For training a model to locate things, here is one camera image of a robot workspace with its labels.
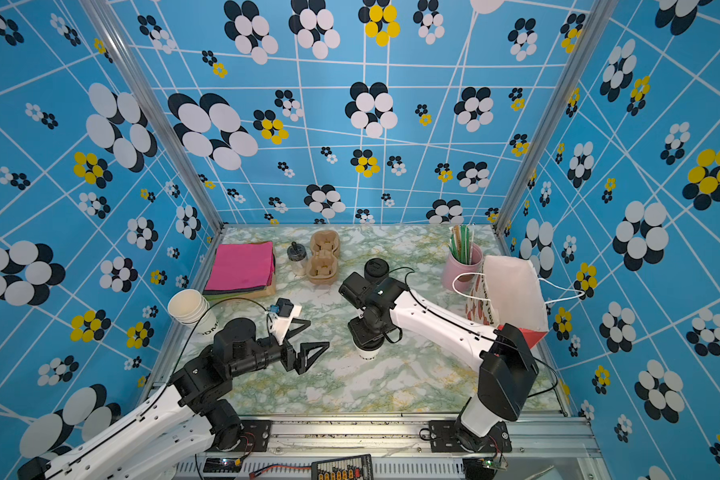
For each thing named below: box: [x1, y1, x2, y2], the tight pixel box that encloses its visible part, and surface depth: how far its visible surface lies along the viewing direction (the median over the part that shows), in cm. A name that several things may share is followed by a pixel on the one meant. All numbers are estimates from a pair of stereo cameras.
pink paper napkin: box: [205, 241, 275, 291], surface depth 102 cm
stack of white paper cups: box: [168, 289, 219, 344], surface depth 84 cm
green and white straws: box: [448, 224, 471, 265], surface depth 96 cm
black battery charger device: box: [311, 454, 373, 480], surface depth 70 cm
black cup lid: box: [348, 316, 387, 351], surface depth 71 cm
